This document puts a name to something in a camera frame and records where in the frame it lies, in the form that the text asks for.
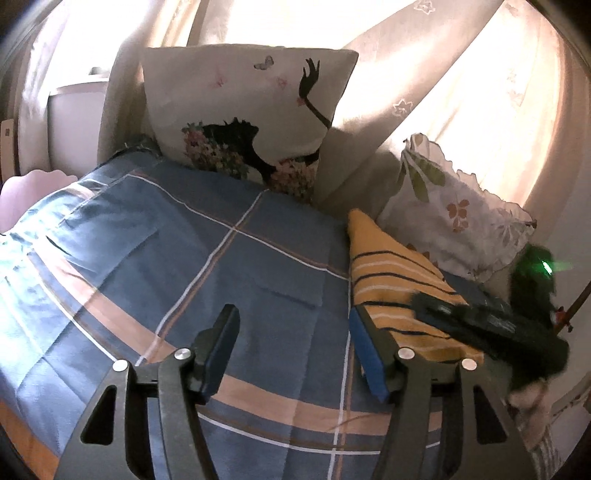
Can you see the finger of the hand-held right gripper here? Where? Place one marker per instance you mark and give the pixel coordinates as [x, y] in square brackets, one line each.
[457, 314]

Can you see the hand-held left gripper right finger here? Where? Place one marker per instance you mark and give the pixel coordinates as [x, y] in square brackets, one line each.
[369, 356]

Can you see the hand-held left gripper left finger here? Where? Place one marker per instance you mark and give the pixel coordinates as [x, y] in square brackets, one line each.
[224, 351]

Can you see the mustard striped knit sweater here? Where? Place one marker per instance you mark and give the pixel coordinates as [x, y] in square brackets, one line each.
[388, 272]

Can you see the person's right forearm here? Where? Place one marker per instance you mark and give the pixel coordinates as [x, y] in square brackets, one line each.
[538, 438]

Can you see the person's right hand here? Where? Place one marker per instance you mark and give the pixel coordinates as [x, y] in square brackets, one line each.
[528, 398]

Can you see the wooden stick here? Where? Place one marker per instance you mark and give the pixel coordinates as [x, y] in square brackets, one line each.
[575, 307]

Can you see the white ruffled floral pillow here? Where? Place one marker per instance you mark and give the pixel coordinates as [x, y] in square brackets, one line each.
[461, 217]

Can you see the blue plaid bed sheet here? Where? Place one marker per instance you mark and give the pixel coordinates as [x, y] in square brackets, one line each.
[161, 258]

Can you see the pale embroidered curtain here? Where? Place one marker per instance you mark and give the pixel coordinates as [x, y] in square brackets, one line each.
[461, 69]

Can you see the pink pillow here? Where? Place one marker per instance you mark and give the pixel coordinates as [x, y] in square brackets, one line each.
[32, 196]

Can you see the white pillow with silhouette print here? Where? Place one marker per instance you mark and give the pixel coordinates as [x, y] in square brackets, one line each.
[240, 101]

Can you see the beige headboard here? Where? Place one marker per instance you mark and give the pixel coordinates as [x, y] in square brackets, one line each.
[122, 106]

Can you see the white cabinet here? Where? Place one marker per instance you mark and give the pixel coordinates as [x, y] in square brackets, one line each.
[76, 129]

